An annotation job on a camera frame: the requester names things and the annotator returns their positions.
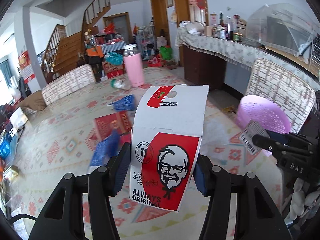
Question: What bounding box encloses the blue carton box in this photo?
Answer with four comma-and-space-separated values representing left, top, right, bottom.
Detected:
87, 129, 120, 173

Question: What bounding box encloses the patterned chair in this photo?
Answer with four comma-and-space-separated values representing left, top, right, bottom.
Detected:
42, 64, 96, 106
245, 58, 316, 133

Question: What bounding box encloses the barcode label tag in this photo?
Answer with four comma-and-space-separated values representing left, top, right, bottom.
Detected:
239, 119, 270, 155

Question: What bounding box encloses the green plastic bag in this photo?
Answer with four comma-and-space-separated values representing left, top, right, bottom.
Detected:
159, 46, 172, 61

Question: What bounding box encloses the near patterned chair back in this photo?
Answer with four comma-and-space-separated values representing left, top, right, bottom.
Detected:
245, 58, 316, 133

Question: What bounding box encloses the mesh food cover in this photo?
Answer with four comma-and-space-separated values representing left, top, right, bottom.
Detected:
246, 3, 319, 56

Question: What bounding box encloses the blue floral tissue pack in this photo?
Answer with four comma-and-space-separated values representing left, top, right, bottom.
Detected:
108, 94, 136, 112

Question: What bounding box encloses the gloved right hand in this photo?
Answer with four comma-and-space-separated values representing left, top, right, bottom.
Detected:
289, 178, 319, 221

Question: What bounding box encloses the pink thermos bottle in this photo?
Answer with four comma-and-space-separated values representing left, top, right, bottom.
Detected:
123, 43, 144, 87

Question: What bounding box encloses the far patterned chair back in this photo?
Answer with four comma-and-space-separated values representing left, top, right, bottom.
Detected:
42, 64, 96, 106

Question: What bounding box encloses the sideboard with patterned cloth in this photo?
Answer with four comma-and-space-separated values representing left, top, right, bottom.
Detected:
176, 27, 319, 91

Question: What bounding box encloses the wooden staircase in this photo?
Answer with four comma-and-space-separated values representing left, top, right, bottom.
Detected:
41, 0, 111, 83

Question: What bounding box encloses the clear plastic bottle green cap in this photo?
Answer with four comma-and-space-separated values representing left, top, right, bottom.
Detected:
110, 79, 131, 90

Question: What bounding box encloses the red flat packet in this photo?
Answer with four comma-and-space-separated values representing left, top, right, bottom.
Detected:
93, 111, 132, 141

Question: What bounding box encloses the white red KFC carton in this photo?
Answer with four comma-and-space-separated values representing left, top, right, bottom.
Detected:
130, 85, 209, 212

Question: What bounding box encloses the purple perforated plastic basket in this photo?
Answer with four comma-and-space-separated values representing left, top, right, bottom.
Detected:
236, 95, 292, 157

